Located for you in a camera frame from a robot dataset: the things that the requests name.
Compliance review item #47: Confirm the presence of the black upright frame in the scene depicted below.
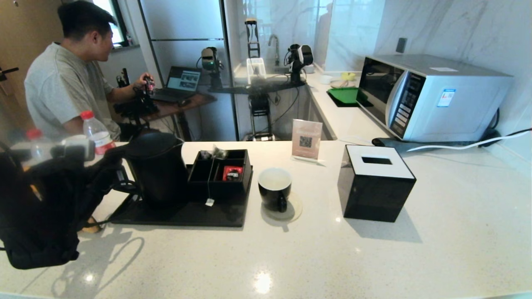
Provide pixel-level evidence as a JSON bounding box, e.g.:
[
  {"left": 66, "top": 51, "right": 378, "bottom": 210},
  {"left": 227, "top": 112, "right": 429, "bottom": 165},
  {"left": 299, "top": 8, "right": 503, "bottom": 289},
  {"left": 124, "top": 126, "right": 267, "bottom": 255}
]
[{"left": 244, "top": 17, "right": 261, "bottom": 59}]

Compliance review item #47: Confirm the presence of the black compartment organizer box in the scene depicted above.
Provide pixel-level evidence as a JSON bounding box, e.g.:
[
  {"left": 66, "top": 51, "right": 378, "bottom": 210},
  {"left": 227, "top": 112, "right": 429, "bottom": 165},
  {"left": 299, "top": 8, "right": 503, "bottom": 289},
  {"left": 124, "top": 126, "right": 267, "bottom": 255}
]
[{"left": 188, "top": 149, "right": 253, "bottom": 202}]

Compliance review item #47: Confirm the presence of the clear pyramid tea bag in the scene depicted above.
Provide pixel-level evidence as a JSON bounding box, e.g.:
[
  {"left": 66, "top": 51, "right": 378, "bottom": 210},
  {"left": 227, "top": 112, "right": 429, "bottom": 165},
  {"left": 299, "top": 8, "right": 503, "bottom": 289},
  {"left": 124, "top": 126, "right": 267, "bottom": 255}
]
[{"left": 205, "top": 145, "right": 229, "bottom": 207}]

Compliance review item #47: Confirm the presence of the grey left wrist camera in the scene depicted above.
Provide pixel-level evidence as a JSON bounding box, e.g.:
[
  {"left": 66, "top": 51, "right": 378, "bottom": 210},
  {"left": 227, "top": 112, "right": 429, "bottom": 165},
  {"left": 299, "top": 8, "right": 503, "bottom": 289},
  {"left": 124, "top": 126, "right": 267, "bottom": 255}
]
[{"left": 62, "top": 136, "right": 97, "bottom": 162}]

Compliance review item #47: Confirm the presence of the person in grey shirt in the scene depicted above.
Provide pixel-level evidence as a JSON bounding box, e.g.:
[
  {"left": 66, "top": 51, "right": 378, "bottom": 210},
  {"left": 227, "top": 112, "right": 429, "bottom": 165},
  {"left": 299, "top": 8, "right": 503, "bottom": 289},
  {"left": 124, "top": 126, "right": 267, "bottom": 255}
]
[{"left": 24, "top": 0, "right": 156, "bottom": 142}]

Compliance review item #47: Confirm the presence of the green cutting board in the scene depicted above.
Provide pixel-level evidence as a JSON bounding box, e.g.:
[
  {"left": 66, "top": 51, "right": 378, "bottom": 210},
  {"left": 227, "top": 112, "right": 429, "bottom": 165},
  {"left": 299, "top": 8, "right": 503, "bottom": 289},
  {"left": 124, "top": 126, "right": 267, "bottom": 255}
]
[{"left": 327, "top": 88, "right": 368, "bottom": 108}]

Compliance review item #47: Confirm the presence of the black door handle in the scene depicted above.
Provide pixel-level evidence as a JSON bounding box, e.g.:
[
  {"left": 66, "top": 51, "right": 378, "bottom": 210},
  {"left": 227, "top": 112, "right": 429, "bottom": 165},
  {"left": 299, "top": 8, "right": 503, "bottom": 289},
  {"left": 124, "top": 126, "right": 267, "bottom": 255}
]
[{"left": 0, "top": 66, "right": 20, "bottom": 82}]

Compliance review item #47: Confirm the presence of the chrome faucet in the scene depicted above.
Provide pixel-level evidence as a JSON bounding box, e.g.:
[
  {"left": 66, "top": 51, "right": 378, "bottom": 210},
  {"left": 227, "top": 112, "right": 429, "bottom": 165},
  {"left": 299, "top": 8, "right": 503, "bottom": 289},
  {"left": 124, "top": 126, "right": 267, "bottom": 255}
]
[{"left": 268, "top": 34, "right": 280, "bottom": 67}]

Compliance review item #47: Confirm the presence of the silver refrigerator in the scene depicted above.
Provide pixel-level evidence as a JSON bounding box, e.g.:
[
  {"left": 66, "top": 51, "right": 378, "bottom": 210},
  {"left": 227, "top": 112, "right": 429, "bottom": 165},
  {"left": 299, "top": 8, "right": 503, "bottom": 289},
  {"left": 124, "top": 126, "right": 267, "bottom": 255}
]
[{"left": 137, "top": 0, "right": 238, "bottom": 142}]

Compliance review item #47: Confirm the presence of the black rectangular serving tray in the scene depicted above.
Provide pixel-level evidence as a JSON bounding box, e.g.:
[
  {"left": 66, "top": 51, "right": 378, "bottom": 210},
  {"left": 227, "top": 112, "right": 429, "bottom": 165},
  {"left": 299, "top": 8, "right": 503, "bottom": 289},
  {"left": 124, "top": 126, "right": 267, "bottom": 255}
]
[{"left": 109, "top": 164, "right": 254, "bottom": 228}]

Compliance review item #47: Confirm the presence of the QR code sign stand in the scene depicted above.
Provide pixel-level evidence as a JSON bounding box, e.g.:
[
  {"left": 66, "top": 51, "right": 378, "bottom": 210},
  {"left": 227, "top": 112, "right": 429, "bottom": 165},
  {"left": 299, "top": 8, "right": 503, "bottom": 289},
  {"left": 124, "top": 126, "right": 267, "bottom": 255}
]
[{"left": 291, "top": 119, "right": 323, "bottom": 163}]

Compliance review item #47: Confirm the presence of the thick white cable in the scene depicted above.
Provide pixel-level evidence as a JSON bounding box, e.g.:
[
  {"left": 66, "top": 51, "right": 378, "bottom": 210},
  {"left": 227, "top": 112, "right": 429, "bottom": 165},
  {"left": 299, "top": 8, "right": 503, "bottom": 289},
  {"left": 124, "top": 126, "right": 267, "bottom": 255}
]
[{"left": 406, "top": 130, "right": 532, "bottom": 152}]

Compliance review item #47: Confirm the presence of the white wire rack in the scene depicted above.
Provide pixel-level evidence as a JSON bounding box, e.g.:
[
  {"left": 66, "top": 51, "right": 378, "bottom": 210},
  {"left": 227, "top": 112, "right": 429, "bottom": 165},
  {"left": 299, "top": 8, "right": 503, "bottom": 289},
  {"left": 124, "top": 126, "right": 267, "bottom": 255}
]
[{"left": 246, "top": 58, "right": 267, "bottom": 86}]

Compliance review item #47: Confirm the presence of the black electric kettle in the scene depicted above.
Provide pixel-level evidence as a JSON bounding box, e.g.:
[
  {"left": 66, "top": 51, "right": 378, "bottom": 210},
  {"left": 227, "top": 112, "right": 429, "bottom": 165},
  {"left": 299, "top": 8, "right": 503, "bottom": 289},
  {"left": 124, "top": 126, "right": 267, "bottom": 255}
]
[{"left": 123, "top": 131, "right": 190, "bottom": 209}]

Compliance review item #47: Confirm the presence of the water bottle red cap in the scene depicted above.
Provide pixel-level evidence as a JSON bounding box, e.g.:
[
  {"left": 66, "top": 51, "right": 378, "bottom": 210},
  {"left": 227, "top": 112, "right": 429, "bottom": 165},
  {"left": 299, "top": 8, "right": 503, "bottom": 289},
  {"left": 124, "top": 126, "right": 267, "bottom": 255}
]
[
  {"left": 80, "top": 110, "right": 117, "bottom": 155},
  {"left": 10, "top": 128, "right": 63, "bottom": 169}
]

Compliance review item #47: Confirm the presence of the window with black frame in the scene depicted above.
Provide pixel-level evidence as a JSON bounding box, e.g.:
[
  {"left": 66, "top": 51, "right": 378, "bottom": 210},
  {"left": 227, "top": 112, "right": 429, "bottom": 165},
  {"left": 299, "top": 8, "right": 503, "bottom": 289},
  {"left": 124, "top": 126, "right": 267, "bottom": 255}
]
[{"left": 92, "top": 0, "right": 129, "bottom": 48}]

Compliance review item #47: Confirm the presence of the translucent round coaster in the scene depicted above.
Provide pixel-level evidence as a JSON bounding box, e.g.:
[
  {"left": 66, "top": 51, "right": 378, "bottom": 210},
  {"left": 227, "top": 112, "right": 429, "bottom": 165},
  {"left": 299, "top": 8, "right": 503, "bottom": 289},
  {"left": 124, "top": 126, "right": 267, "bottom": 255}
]
[{"left": 261, "top": 194, "right": 303, "bottom": 222}]

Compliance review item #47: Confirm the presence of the black laptop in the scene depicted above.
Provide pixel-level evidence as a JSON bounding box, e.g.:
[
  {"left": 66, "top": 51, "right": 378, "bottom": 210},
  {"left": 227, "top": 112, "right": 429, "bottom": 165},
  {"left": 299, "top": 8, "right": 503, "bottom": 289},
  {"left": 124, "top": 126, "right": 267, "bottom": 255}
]
[{"left": 150, "top": 66, "right": 202, "bottom": 103}]

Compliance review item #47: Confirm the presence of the black mug white inside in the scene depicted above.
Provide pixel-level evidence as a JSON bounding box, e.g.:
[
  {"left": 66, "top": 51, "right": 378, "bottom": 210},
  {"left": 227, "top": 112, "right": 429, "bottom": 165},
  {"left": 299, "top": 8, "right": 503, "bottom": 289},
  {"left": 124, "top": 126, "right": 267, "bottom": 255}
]
[{"left": 258, "top": 167, "right": 293, "bottom": 213}]

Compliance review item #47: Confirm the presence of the brown wooden desk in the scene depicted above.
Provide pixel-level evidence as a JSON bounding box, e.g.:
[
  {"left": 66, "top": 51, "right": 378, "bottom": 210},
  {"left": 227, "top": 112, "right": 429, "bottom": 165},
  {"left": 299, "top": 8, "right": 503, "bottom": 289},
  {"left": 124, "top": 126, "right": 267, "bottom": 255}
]
[{"left": 141, "top": 92, "right": 217, "bottom": 142}]

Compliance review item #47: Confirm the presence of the brown black oven mitt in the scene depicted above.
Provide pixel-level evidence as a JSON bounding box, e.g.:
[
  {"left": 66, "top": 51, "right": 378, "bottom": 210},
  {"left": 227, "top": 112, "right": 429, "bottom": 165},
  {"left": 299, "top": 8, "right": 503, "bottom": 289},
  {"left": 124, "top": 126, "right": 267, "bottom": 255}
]
[{"left": 81, "top": 216, "right": 101, "bottom": 233}]

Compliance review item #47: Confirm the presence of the black tissue box white lid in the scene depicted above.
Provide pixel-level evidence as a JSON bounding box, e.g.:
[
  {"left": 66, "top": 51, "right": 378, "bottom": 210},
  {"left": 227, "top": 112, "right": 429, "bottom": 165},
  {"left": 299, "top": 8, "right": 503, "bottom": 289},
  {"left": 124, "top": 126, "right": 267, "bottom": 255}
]
[{"left": 337, "top": 145, "right": 416, "bottom": 223}]

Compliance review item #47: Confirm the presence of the black rig stand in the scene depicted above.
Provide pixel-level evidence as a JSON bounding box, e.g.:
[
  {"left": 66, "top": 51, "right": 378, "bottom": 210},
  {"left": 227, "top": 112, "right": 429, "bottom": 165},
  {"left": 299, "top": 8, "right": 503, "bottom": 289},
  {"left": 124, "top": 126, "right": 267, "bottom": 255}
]
[{"left": 208, "top": 79, "right": 308, "bottom": 142}]

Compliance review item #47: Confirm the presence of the thin white cable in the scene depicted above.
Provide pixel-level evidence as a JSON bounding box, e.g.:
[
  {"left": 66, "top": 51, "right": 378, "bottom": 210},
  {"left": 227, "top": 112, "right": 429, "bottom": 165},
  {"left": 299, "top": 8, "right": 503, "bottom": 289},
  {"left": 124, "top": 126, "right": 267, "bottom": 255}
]
[{"left": 339, "top": 136, "right": 377, "bottom": 146}]

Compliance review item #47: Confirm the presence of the silver microwave oven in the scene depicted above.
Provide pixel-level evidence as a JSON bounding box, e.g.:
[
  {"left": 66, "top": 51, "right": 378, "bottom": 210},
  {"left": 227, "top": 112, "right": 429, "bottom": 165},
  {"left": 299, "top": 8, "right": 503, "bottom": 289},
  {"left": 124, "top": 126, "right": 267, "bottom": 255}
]
[{"left": 357, "top": 54, "right": 512, "bottom": 143}]

